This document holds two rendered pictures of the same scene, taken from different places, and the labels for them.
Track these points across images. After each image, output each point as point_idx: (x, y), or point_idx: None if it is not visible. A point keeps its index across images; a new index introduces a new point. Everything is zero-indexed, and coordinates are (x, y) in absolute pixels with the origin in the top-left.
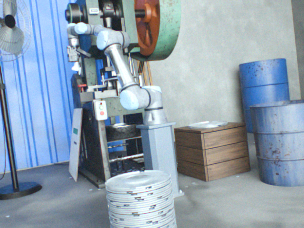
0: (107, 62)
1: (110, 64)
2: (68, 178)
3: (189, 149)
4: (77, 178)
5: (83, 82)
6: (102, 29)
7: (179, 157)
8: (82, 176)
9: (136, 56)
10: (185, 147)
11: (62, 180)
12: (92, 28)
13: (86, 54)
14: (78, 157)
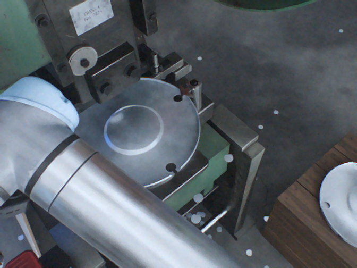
0: (76, 92)
1: (91, 95)
2: (17, 241)
3: (320, 265)
4: (40, 247)
5: None
6: (122, 249)
7: (275, 233)
8: (48, 233)
9: None
10: (304, 246)
11: (8, 255)
12: (15, 183)
13: (6, 215)
14: (40, 252)
